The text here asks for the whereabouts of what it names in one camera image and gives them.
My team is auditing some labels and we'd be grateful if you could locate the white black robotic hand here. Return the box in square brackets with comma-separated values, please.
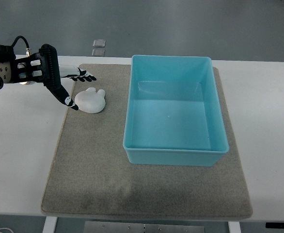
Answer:
[39, 44, 96, 110]

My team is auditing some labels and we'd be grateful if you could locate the white rabbit toy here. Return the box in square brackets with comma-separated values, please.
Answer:
[75, 87, 106, 114]

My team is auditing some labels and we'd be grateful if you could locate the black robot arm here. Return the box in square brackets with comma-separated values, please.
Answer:
[0, 35, 50, 89]

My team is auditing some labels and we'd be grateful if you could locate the blue plastic box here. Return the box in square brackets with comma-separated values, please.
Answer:
[123, 55, 229, 166]

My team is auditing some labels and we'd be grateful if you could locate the lower floor socket plate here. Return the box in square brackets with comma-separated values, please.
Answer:
[92, 49, 105, 57]

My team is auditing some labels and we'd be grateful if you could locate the floor socket plate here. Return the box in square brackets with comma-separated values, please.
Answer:
[92, 49, 105, 57]
[93, 39, 106, 48]

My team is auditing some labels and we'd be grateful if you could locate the upper floor socket plate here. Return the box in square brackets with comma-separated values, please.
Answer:
[93, 39, 106, 48]

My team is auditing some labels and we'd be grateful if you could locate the grey felt mat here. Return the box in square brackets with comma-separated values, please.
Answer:
[41, 63, 253, 221]

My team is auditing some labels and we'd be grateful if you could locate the white table leg left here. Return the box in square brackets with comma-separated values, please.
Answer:
[42, 216, 58, 233]

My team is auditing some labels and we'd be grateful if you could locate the white table leg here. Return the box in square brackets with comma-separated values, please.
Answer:
[42, 216, 58, 233]
[228, 221, 241, 233]

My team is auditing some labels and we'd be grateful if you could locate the white table leg right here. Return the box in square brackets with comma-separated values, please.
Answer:
[228, 221, 241, 233]

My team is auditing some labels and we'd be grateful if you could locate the black table control panel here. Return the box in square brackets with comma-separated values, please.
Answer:
[265, 222, 284, 229]

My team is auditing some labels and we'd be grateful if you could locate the metal base plate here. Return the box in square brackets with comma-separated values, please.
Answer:
[83, 221, 205, 233]

